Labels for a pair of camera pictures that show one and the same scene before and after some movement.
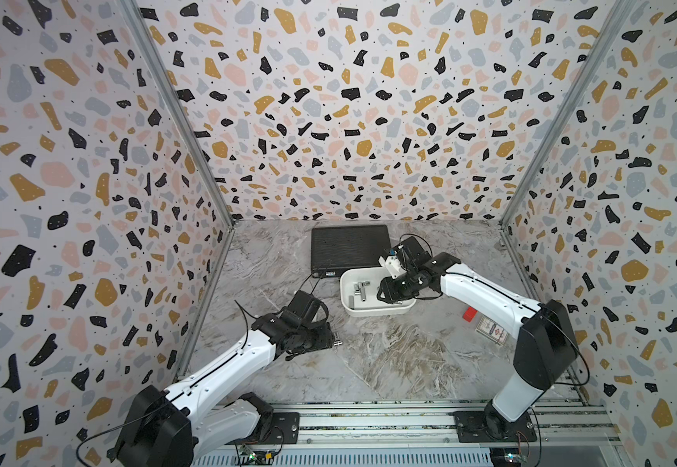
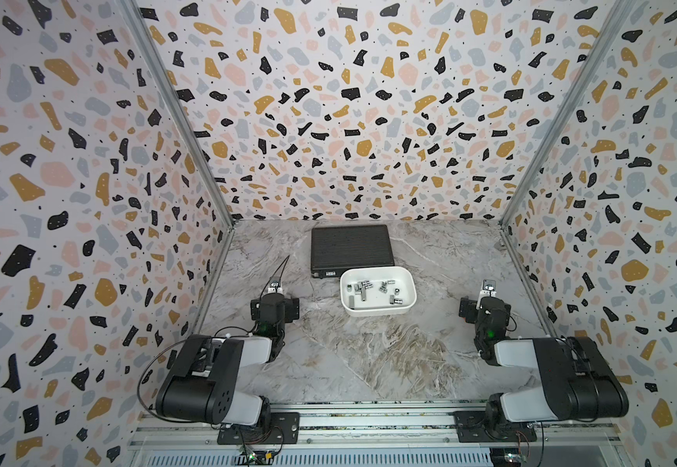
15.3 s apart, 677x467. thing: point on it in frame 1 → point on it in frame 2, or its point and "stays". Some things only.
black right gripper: x=386 y=294 → x=470 y=305
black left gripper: x=326 y=339 → x=289 y=309
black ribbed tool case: x=338 y=247 stays
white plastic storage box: x=359 y=287 stays
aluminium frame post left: x=155 y=54 stays
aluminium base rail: x=423 y=434 stays
